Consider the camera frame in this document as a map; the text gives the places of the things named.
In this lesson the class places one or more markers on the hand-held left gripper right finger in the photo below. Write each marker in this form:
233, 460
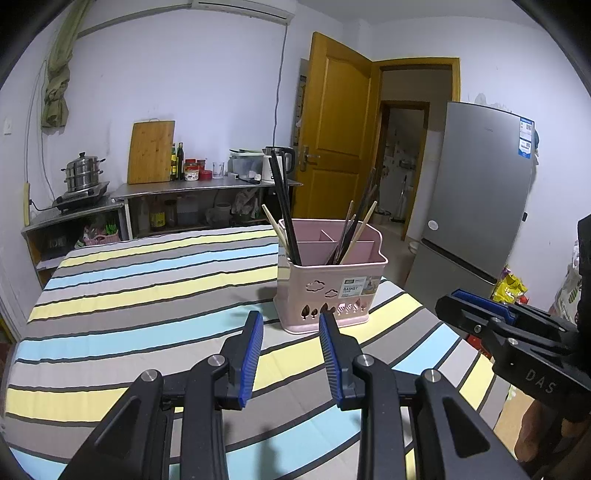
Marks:
328, 355

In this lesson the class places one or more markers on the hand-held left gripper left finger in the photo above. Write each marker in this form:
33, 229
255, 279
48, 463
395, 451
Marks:
251, 355

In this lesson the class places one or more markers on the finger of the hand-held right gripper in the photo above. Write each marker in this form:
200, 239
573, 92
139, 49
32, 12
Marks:
485, 301
461, 314

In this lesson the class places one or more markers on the pink plastic utensil basket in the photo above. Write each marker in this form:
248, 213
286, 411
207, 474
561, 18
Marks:
300, 286

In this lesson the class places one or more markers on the dark brown chopstick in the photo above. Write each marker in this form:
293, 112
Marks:
348, 217
364, 194

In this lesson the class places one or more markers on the person's right hand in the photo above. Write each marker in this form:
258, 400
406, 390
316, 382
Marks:
531, 434

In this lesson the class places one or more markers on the yellow snack packet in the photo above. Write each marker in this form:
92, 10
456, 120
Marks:
508, 288

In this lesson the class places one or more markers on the white plastic bag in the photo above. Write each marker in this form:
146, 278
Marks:
565, 290

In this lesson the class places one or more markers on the grey refrigerator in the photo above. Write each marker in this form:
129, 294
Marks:
475, 184

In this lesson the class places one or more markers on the striped tablecloth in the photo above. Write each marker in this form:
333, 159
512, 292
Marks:
138, 300

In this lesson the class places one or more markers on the yellow label bottle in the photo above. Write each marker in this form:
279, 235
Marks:
158, 220

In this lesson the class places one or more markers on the steel counter table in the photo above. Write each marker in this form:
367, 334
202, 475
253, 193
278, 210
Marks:
194, 184

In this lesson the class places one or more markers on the white electric kettle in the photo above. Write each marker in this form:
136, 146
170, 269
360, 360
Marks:
267, 173

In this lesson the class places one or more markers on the red round container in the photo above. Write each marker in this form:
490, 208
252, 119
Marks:
206, 175

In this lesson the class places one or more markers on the clear drinking glass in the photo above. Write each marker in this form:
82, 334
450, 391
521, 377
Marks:
218, 170

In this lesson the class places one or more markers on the white jar with red label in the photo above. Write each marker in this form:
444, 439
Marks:
191, 175

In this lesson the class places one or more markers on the translucent storage box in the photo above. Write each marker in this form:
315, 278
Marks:
247, 165

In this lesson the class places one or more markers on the small pink storage basket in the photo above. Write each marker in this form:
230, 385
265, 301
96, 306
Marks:
100, 239

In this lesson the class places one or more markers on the dark sauce bottle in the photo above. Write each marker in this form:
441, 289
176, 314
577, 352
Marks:
180, 164

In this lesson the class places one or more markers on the yellow oil bottle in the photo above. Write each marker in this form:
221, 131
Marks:
173, 164

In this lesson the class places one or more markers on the wooden cutting board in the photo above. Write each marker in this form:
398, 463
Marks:
151, 152

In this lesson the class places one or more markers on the low steel shelf stand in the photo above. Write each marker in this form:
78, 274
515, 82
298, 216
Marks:
69, 219

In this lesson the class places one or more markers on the black induction cooker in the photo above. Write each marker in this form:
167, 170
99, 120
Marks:
81, 201

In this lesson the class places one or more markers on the yellow wooden door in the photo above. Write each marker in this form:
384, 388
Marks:
332, 115

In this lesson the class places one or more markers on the steel steamer pot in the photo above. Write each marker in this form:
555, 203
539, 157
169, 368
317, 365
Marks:
83, 173

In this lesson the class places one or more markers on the yellowed power strip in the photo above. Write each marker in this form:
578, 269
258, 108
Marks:
26, 203

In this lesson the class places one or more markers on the green hanging curtain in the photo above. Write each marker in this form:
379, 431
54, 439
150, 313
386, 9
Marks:
57, 92

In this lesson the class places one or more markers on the white air conditioner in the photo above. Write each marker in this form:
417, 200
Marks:
244, 7

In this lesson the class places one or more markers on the yellow wooden door frame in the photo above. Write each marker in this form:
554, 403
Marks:
415, 62

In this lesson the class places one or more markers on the white wall switch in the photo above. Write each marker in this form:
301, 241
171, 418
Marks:
7, 126

